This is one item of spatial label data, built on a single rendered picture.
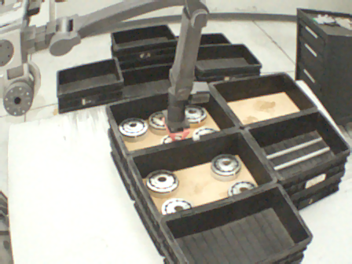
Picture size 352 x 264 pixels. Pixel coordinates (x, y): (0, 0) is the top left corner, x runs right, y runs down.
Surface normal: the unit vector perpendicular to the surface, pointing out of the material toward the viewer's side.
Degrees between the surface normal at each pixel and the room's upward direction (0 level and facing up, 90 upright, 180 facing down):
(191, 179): 0
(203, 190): 0
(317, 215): 0
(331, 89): 90
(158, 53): 90
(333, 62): 90
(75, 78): 90
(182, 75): 99
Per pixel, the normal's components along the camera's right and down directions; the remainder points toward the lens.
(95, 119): 0.00, -0.79
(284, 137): 0.35, 0.57
